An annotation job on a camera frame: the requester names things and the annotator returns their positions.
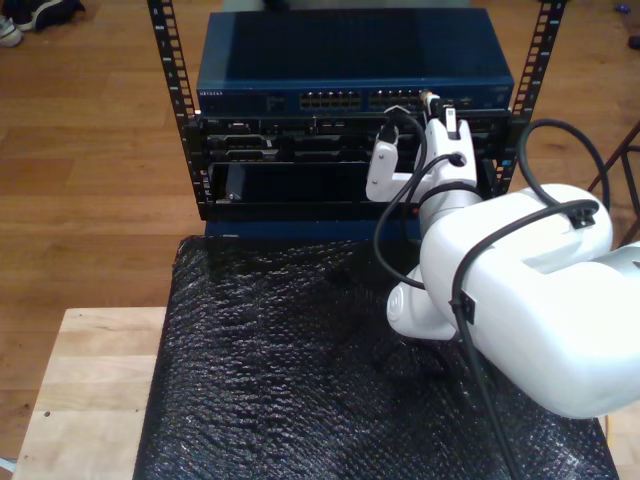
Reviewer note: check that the black bubble mat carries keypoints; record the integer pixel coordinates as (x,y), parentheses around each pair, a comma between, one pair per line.
(250,375)

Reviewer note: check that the black metal rack frame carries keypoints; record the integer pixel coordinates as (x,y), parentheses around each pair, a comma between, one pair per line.
(170,60)

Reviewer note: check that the blue metal box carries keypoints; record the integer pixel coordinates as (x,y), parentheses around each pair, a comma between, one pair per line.
(300,230)

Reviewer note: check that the blue network switch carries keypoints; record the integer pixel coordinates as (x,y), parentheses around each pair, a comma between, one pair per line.
(300,50)

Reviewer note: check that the dark sneaker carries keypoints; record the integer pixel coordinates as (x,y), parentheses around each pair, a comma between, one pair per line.
(50,12)

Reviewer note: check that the black rack server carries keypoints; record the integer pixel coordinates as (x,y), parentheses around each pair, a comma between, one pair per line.
(300,142)

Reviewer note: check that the white sneaker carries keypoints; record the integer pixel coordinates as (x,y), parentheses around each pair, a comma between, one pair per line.
(9,32)

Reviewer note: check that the small blue object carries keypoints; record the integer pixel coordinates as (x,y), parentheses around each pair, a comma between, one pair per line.
(622,8)

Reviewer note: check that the black rack shelf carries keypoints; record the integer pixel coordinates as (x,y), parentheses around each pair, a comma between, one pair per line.
(300,190)

